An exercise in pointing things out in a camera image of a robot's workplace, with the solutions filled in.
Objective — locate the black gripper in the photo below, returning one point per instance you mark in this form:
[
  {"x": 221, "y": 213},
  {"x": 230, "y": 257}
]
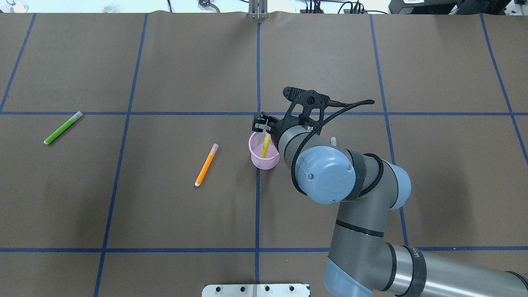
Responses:
[{"x": 275, "y": 127}]

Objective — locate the yellow highlighter pen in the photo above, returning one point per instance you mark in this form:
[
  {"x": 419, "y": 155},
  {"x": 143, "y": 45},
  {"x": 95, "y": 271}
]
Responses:
[{"x": 265, "y": 146}]

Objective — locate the orange highlighter pen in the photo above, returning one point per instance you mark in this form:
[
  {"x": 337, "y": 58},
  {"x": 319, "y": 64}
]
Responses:
[{"x": 206, "y": 165}]

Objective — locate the green highlighter pen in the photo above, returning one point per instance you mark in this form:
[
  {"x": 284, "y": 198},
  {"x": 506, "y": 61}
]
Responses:
[{"x": 60, "y": 130}]

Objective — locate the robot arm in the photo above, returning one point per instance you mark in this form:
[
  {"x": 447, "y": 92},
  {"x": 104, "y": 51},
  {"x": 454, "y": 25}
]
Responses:
[{"x": 367, "y": 188}]

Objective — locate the pink mesh pen holder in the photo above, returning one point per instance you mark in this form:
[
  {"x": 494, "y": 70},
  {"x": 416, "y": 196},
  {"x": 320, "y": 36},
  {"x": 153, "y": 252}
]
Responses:
[{"x": 255, "y": 146}]

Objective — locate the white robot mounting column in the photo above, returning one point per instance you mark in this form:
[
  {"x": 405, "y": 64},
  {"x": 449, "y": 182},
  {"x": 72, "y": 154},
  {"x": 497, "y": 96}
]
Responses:
[{"x": 257, "y": 290}]

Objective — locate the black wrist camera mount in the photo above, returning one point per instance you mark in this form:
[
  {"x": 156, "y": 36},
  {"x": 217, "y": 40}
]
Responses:
[{"x": 309, "y": 100}]

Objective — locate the aluminium frame post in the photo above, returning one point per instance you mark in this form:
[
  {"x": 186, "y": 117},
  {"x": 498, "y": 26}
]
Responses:
[{"x": 258, "y": 9}]

